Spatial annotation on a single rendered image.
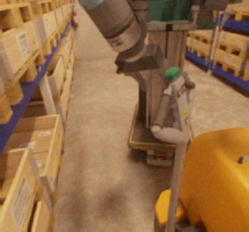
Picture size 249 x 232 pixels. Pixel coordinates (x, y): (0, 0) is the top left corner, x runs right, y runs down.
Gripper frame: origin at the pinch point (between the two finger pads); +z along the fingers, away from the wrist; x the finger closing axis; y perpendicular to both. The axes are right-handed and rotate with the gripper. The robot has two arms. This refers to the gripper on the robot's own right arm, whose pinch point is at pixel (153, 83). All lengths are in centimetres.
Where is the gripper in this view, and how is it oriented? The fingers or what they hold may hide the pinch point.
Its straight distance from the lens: 63.5
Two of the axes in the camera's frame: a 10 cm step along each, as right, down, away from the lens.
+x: 8.0, 0.0, -6.0
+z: 5.0, 5.6, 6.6
